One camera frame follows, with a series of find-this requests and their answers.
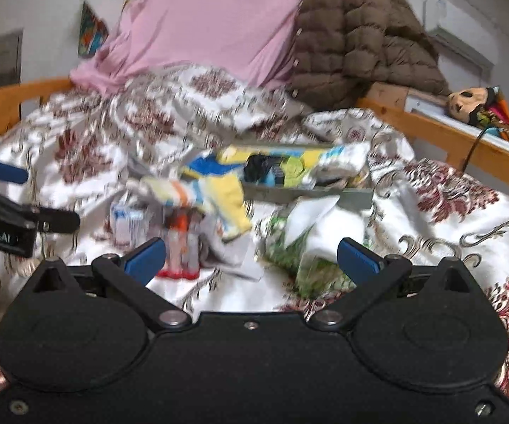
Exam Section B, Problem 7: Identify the yellow dinosaur print cloth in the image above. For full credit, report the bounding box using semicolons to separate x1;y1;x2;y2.
245;150;323;187

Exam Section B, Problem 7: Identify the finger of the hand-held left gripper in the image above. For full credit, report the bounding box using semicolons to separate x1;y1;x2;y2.
0;152;30;186
24;205;81;234

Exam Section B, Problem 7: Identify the grey metal tray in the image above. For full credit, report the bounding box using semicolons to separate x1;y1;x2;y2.
218;142;375;211

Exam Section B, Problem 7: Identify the colourful wall poster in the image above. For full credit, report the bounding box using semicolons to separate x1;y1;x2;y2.
78;1;110;59

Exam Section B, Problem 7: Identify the blue white small carton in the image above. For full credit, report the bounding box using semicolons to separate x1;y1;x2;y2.
110;202;148;243

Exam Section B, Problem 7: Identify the face mask doll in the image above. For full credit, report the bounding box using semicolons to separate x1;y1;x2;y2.
473;86;509;148

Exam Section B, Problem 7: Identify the black cable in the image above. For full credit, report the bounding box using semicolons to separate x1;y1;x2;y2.
461;124;491;172

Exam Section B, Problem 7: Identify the yellow blue printed cloth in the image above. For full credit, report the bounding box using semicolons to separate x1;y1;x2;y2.
142;152;254;243

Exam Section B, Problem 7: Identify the green tissue packet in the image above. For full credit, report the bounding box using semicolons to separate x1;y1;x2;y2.
261;194;372;299

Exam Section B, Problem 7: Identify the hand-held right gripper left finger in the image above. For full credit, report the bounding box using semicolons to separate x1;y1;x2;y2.
30;237;192;330

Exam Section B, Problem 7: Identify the white shelf board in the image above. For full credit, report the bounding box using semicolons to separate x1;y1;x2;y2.
404;90;509;160

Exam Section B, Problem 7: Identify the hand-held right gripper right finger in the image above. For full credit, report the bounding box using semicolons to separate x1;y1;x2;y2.
311;237;481;331

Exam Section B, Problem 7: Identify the white air conditioner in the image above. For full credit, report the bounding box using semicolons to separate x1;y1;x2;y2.
422;0;503;68

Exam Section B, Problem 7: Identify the white blue print diaper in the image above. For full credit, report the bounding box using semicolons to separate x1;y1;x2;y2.
318;142;371;179

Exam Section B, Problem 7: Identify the pink sheet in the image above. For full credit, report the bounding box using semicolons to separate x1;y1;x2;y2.
70;0;361;95

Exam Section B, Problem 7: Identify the white red floral bedspread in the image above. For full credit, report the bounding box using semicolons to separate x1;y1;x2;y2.
0;64;509;412

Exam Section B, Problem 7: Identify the beige face mask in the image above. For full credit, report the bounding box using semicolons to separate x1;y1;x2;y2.
447;87;499;123

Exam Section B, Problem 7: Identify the brown puffer jacket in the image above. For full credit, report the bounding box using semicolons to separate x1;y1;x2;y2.
287;0;452;111

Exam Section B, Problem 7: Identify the red white small bottles pack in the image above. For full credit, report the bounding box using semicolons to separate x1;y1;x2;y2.
156;210;203;280

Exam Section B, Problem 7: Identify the wooden bed frame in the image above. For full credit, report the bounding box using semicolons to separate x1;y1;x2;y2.
0;77;509;215

